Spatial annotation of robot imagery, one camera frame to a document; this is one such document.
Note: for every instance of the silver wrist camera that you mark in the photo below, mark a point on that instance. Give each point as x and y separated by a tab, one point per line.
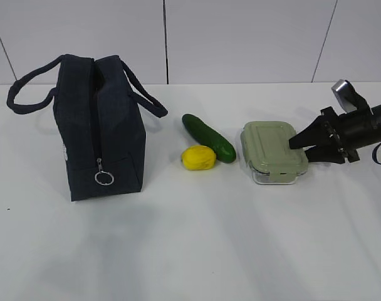
342	91

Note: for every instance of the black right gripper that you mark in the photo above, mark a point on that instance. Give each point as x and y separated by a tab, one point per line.
336	138

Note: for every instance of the yellow lemon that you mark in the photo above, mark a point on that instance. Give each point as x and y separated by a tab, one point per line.
198	158

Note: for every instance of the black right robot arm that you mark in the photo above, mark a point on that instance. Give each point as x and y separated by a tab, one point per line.
375	136

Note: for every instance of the green cucumber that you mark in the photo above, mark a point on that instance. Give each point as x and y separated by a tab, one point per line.
207	136

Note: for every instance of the dark navy lunch bag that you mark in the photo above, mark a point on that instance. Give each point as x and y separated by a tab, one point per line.
96	105

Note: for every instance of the glass container green lid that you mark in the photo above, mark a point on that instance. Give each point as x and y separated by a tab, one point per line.
266	152

